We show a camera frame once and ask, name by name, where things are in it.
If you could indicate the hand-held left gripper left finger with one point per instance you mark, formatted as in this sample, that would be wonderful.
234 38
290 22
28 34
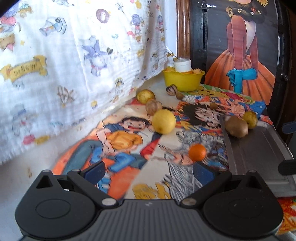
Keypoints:
94 172

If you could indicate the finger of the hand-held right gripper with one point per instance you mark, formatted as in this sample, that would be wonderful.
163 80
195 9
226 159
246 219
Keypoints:
289 168
290 128

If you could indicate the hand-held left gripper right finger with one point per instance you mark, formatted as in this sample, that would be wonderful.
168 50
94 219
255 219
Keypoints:
204 173

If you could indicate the small orange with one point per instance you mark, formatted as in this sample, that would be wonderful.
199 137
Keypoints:
197 152

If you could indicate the grey metal tray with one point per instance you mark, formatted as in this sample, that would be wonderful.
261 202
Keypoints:
254 157

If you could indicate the smooth yellow lemon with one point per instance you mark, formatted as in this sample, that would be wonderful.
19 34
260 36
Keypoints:
164 121

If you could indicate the round brown fruit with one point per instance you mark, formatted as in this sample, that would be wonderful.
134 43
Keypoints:
213 106

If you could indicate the large blemished yellow fruit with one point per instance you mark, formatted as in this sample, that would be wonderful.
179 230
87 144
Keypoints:
145 96

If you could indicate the green-yellow mango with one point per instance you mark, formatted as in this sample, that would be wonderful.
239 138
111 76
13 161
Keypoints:
251 119

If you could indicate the cartoon printed table mat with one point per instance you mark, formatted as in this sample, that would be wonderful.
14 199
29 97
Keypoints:
129 141

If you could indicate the brown kiwi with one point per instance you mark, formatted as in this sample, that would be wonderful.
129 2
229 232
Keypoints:
236 126

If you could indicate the small brown nut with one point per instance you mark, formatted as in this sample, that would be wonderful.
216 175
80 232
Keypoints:
180 95

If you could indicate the yellow plastic bowl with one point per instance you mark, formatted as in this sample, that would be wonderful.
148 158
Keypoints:
182 81

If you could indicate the tan speckled fruit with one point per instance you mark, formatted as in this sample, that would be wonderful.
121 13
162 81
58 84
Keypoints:
197 71

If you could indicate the orange fruit piece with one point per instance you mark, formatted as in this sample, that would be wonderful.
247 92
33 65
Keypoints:
188 71

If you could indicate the small yellow fruit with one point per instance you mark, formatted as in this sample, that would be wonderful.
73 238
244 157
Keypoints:
170 69

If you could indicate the white plastic jar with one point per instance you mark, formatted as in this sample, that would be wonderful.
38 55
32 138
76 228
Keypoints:
182 64

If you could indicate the white printed curtain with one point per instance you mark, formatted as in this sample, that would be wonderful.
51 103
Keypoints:
69 58

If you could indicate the dried flower sprig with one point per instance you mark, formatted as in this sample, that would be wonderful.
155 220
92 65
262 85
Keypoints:
170 54

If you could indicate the wall poster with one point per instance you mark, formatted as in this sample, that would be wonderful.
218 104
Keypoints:
240 58

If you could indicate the brown wooden post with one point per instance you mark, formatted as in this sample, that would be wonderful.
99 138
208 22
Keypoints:
183 27

